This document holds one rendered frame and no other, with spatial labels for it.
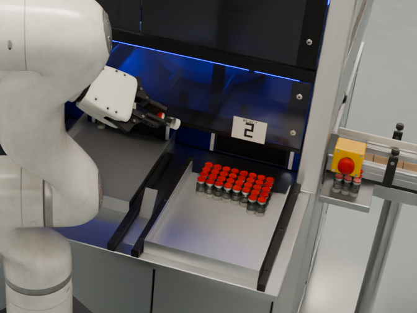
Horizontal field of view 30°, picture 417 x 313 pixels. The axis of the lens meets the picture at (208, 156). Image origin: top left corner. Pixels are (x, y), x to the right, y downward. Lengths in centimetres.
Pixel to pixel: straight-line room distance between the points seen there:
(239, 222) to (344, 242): 149
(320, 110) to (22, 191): 84
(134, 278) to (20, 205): 110
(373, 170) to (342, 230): 133
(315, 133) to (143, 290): 78
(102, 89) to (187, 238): 47
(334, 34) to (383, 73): 297
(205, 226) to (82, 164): 62
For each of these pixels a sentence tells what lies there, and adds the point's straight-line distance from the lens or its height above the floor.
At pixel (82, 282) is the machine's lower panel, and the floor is 36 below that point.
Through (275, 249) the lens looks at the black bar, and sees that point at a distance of 175.
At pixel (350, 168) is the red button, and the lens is 189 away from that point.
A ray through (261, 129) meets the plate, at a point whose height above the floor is 103.
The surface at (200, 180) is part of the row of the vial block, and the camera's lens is 188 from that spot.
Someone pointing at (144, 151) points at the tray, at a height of 88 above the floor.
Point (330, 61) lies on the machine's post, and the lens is 180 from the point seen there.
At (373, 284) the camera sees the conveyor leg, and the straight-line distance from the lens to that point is 232.
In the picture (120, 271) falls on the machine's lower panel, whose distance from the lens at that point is 234.
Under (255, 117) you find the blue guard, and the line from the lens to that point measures 190.
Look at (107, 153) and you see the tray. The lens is 204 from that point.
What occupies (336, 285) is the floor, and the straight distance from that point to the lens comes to 308.
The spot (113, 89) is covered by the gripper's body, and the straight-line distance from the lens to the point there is 148.
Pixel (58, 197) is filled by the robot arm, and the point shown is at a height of 126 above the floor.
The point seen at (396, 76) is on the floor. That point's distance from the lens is 474.
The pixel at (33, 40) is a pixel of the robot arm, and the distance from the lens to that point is 96.
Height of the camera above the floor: 200
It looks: 33 degrees down
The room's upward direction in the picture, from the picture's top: 6 degrees clockwise
